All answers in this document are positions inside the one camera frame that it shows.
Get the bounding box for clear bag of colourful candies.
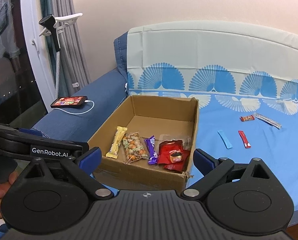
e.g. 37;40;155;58
159;134;192;150

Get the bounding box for black smartphone lit screen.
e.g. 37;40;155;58
50;96;88;108

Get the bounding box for white black phone holder stand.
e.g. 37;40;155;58
39;13;83;99

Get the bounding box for light blue stick sachet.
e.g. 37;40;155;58
217;130;233;149

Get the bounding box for small red candy bar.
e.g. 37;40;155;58
240;115;255;122

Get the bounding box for red stick sachet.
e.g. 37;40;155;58
238;131;251;148

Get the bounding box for silver foil snack stick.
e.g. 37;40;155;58
254;113;282;129

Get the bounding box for yellow gold snack bar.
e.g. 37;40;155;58
106;126;127;159

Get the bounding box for blue white fan-pattern sheet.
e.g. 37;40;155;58
127;21;298;210

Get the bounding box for red coffee pouch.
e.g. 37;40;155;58
158;140;190;172

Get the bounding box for purple chocolate bar wrapper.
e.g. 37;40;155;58
144;136;158;165

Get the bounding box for open brown cardboard box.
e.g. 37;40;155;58
88;94;200;194

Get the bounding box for grey curtain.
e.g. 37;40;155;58
40;0;91;96

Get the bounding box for blue fabric sofa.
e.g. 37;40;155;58
32;33;128;142

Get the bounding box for clear bag of coated peanuts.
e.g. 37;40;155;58
122;132;149;164

